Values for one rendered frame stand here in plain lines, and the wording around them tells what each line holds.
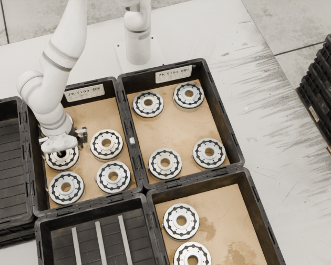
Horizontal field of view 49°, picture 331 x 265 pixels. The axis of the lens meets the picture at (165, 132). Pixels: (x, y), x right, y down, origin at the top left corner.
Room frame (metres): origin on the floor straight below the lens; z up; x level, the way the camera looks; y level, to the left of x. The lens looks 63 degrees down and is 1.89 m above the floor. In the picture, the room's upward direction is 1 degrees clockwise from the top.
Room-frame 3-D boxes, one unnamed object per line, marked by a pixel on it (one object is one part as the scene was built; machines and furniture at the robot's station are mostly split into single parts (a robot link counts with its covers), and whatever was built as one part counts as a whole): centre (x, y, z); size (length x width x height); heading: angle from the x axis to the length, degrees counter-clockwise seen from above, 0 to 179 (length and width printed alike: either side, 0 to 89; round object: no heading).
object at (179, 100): (0.67, -0.08, 0.86); 0.10 x 0.10 x 0.01
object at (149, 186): (0.54, -0.04, 0.92); 0.40 x 0.30 x 0.02; 16
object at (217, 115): (0.54, -0.04, 0.87); 0.40 x 0.30 x 0.11; 16
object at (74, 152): (0.44, 0.32, 0.86); 0.10 x 0.10 x 0.01
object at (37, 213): (0.46, 0.25, 0.92); 0.40 x 0.30 x 0.02; 16
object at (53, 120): (0.46, 0.30, 1.15); 0.09 x 0.07 x 0.15; 43
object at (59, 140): (0.43, 0.28, 1.05); 0.11 x 0.09 x 0.06; 16
